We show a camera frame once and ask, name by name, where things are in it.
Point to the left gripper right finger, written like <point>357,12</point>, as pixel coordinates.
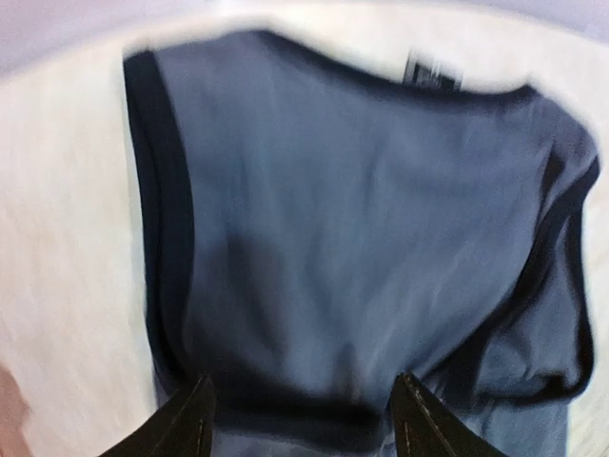
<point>423,426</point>

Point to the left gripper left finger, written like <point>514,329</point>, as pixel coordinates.
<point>182,427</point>

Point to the navy blue garment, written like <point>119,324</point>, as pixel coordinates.
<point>312,231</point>

